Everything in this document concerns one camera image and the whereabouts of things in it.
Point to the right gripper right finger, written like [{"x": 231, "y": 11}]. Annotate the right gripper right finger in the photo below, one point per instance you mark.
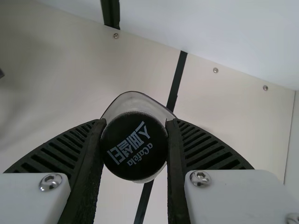
[{"x": 210, "y": 163}]

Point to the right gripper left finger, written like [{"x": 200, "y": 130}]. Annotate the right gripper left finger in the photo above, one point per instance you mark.
[{"x": 70, "y": 158}]

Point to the dark coffee bottle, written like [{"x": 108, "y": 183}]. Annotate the dark coffee bottle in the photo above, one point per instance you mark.
[{"x": 134, "y": 144}]

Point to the black strip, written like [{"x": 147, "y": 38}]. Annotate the black strip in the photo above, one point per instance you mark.
[{"x": 177, "y": 77}]

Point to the black post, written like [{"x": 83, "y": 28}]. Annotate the black post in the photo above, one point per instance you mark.
[{"x": 109, "y": 11}]

